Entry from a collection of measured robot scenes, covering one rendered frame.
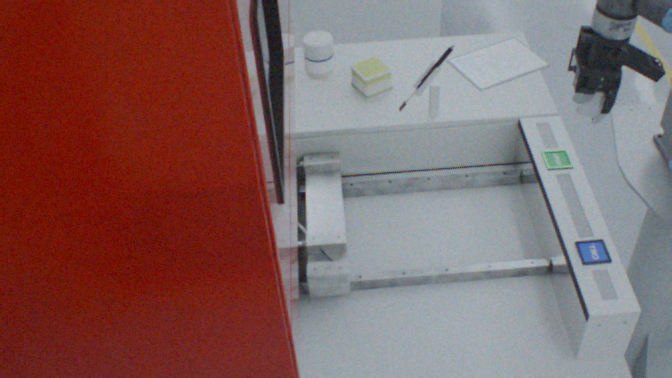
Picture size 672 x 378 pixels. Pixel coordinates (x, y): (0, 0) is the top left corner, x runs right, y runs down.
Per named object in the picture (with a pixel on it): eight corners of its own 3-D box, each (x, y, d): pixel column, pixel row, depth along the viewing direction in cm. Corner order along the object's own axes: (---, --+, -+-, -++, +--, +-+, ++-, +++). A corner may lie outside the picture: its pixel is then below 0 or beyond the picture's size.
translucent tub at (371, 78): (366, 103, 172) (365, 79, 168) (350, 87, 177) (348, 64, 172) (393, 92, 175) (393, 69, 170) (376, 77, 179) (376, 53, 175)
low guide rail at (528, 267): (303, 294, 152) (301, 284, 150) (303, 286, 153) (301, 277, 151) (545, 274, 152) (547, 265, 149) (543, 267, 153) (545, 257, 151)
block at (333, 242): (307, 254, 151) (306, 245, 149) (307, 242, 154) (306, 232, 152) (347, 251, 151) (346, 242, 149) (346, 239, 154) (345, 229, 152)
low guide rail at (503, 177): (300, 201, 171) (299, 191, 169) (300, 195, 173) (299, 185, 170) (517, 184, 171) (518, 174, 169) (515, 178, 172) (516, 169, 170)
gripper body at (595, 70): (566, 72, 139) (578, 17, 131) (610, 73, 139) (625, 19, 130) (574, 97, 134) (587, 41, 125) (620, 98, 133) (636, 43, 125)
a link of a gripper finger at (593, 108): (569, 122, 143) (579, 84, 136) (599, 123, 143) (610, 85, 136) (572, 133, 141) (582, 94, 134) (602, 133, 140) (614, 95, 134)
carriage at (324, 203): (310, 298, 147) (308, 288, 145) (306, 173, 173) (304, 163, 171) (350, 295, 147) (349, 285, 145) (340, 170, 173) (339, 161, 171)
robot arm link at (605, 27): (632, -2, 127) (645, 23, 121) (626, 20, 130) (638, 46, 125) (590, -3, 127) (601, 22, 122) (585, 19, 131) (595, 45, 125)
